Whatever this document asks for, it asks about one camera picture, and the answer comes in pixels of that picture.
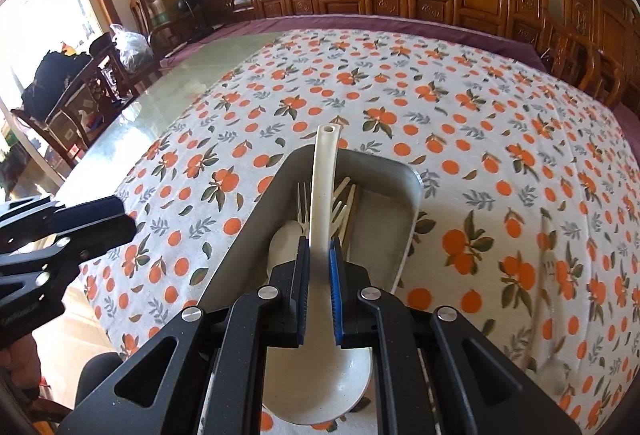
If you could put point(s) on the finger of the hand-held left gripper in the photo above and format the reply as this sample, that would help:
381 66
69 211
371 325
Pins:
90 212
105 237

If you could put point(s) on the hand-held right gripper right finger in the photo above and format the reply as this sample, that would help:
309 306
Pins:
336 300

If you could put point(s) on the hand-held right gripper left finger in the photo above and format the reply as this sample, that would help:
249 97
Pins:
303 290

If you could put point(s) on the white spoon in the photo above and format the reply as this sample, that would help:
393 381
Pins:
285 242

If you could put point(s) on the grey rectangular tray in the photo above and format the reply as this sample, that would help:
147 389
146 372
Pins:
380 235

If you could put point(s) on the metal fork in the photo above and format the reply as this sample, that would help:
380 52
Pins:
302 210

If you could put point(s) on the white ladle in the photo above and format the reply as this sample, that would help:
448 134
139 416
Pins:
322 195

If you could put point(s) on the person's left hand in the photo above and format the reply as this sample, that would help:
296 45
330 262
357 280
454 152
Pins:
20 365

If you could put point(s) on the dark wooden chair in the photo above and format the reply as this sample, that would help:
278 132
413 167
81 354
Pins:
75 110

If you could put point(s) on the black bag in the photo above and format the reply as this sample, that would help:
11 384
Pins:
55 75

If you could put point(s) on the clear plastic bag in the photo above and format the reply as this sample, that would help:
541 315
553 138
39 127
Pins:
131 47

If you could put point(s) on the orange print tablecloth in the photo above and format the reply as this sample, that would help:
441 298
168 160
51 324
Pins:
450 140

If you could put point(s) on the translucent plastic fork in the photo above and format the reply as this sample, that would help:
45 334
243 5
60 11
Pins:
549 265

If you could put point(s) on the long purple bench cushion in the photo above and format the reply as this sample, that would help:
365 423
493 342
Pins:
400 24

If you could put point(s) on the purple sofa cushion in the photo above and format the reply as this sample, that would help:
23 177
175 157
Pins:
631 125

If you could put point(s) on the carved wooden sofa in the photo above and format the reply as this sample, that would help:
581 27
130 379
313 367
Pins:
600 20

